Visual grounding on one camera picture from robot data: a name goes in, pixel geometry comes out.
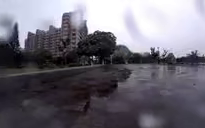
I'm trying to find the large round tree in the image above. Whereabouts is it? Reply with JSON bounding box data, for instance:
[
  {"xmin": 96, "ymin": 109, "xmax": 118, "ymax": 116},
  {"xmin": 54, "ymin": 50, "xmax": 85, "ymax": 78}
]
[{"xmin": 77, "ymin": 30, "xmax": 118, "ymax": 65}]

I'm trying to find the tall stepped apartment building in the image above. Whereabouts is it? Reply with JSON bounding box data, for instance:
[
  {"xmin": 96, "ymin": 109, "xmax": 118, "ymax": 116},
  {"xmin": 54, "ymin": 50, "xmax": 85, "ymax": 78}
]
[{"xmin": 24, "ymin": 11, "xmax": 89, "ymax": 58}]

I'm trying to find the dark wet grass patch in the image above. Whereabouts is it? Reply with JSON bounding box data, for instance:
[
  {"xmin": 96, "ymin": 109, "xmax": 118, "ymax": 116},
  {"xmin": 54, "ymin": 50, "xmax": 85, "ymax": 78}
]
[{"xmin": 0, "ymin": 65, "xmax": 132, "ymax": 128}]

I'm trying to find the row of trees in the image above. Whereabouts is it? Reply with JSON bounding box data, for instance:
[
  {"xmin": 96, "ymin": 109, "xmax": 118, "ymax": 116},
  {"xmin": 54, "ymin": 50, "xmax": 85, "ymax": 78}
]
[{"xmin": 111, "ymin": 44, "xmax": 205, "ymax": 66}]

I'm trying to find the pale kerb strip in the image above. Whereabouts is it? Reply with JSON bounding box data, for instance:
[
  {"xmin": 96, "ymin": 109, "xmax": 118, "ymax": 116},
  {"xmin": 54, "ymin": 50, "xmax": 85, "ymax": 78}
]
[{"xmin": 0, "ymin": 64, "xmax": 103, "ymax": 80}]

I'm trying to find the wet grey paved ground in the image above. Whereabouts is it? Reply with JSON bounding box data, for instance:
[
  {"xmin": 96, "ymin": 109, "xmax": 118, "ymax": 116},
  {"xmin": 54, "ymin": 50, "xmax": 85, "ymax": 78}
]
[{"xmin": 73, "ymin": 63, "xmax": 205, "ymax": 128}]

